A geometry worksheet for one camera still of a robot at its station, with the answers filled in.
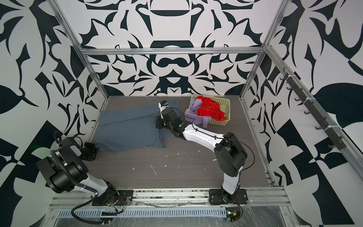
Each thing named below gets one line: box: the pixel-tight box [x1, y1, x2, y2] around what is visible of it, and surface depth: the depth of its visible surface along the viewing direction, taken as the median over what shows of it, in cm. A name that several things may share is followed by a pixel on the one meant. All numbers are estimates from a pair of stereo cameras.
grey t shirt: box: [94, 99, 183, 152], surface depth 104 cm
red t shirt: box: [196, 95, 228, 122], surface depth 101 cm
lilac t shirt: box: [184, 97, 211, 129], surface depth 105 cm
